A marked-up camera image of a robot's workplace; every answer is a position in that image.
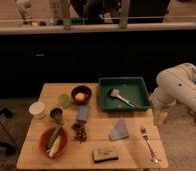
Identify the brown rectangular eraser block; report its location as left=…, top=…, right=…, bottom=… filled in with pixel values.
left=92, top=147, right=119, bottom=163

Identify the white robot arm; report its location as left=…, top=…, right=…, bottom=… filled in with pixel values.
left=149, top=63, right=196, bottom=126

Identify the green plastic cup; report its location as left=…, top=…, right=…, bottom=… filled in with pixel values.
left=58, top=94, right=71, bottom=109

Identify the small metal cup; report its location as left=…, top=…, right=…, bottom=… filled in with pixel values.
left=50, top=108, right=63, bottom=124

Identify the white paper cup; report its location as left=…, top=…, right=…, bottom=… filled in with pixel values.
left=28, top=101, right=46, bottom=120

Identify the green plastic tray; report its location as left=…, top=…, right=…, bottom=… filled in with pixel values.
left=99, top=77, right=151, bottom=112

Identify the blue triangular cloth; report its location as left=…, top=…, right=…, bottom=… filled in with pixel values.
left=109, top=118, right=129, bottom=141

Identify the silver metal fork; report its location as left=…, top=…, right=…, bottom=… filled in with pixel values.
left=140, top=127, right=160, bottom=164

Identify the blue rectangular sponge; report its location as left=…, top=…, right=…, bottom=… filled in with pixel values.
left=76, top=105, right=89, bottom=121

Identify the pile of dark nuts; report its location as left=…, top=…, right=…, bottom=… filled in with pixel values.
left=71, top=121, right=87, bottom=142

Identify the dark brown bowl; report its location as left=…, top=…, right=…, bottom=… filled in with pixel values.
left=71, top=85, right=92, bottom=105

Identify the yellow round fruit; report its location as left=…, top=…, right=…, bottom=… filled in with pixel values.
left=75, top=93, right=86, bottom=102

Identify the wooden folding table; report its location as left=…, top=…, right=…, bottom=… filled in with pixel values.
left=17, top=83, right=168, bottom=170

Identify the green and white vegetable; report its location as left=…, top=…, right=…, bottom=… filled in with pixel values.
left=47, top=126, right=61, bottom=158

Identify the red bowl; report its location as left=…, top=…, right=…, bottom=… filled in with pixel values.
left=39, top=128, right=68, bottom=159

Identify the black chair base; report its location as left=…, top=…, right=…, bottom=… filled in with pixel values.
left=0, top=107, right=17, bottom=156

